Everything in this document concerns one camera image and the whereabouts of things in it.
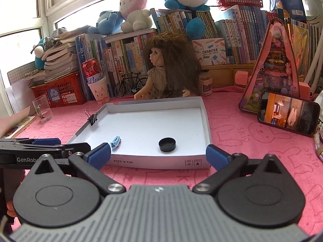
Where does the small blue hair clip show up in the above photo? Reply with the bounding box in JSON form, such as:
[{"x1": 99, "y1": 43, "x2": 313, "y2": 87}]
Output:
[{"x1": 110, "y1": 136, "x2": 121, "y2": 149}]

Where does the large black round cap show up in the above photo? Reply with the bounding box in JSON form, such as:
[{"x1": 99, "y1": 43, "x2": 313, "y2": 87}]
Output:
[{"x1": 158, "y1": 137, "x2": 176, "y2": 152}]

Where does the person hand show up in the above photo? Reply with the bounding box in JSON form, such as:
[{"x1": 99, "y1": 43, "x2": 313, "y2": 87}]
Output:
[{"x1": 7, "y1": 201, "x2": 17, "y2": 218}]

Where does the small binder clip on tray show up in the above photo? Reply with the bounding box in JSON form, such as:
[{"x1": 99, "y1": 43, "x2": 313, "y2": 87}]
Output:
[{"x1": 84, "y1": 110, "x2": 98, "y2": 126}]

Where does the pink rabbit table cloth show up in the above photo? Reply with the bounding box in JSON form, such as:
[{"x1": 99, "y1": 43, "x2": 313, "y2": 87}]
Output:
[{"x1": 7, "y1": 85, "x2": 323, "y2": 230}]

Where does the red plastic basket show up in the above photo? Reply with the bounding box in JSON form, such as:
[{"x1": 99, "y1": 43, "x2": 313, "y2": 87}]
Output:
[{"x1": 31, "y1": 72, "x2": 85, "y2": 108}]

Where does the white cardboard box tray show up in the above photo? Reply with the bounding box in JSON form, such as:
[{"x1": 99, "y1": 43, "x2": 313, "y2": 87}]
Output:
[{"x1": 69, "y1": 97, "x2": 212, "y2": 170}]

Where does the white cat paper cup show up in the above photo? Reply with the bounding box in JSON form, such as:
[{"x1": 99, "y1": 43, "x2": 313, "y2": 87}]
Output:
[{"x1": 88, "y1": 76, "x2": 110, "y2": 104}]

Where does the red beer can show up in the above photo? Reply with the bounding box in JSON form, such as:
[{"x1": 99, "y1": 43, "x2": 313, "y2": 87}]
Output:
[{"x1": 82, "y1": 58, "x2": 104, "y2": 84}]

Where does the stack of books on basket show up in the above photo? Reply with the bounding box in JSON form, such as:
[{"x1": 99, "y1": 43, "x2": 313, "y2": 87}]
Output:
[{"x1": 25, "y1": 28, "x2": 90, "y2": 81}]

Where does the miniature black bicycle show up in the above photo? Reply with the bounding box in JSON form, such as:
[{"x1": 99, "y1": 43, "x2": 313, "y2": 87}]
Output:
[{"x1": 114, "y1": 72, "x2": 148, "y2": 97}]

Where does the small brown jar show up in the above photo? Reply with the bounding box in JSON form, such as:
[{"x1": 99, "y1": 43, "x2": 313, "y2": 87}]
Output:
[{"x1": 198, "y1": 72, "x2": 212, "y2": 96}]

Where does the black smartphone playing video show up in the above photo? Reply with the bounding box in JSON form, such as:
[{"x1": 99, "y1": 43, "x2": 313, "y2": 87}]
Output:
[{"x1": 257, "y1": 92, "x2": 321, "y2": 137}]

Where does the blue white plush at left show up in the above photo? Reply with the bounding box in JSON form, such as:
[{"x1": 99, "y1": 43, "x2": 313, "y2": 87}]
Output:
[{"x1": 31, "y1": 37, "x2": 55, "y2": 70}]

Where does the brown haired doll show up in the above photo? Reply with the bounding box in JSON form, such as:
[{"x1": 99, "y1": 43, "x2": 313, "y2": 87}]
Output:
[{"x1": 134, "y1": 33, "x2": 201, "y2": 100}]

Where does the pink triangular toy case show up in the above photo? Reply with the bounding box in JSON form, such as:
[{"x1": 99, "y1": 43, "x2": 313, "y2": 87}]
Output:
[{"x1": 239, "y1": 18, "x2": 313, "y2": 114}]

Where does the label printer box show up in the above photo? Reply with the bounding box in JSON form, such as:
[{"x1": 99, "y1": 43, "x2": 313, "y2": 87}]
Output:
[{"x1": 192, "y1": 38, "x2": 227, "y2": 66}]

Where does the small blue bear plush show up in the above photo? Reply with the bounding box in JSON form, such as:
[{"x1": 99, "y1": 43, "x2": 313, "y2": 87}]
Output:
[{"x1": 88, "y1": 10, "x2": 124, "y2": 35}]

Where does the row of standing books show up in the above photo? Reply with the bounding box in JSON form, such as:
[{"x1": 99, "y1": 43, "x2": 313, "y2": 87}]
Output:
[{"x1": 76, "y1": 4, "x2": 323, "y2": 101}]

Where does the pink white rabbit plush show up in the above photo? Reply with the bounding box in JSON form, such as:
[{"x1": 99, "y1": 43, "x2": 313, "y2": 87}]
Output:
[{"x1": 119, "y1": 0, "x2": 152, "y2": 33}]

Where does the white braided cable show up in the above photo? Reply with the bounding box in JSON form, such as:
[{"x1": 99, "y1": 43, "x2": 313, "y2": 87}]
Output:
[{"x1": 314, "y1": 131, "x2": 323, "y2": 163}]

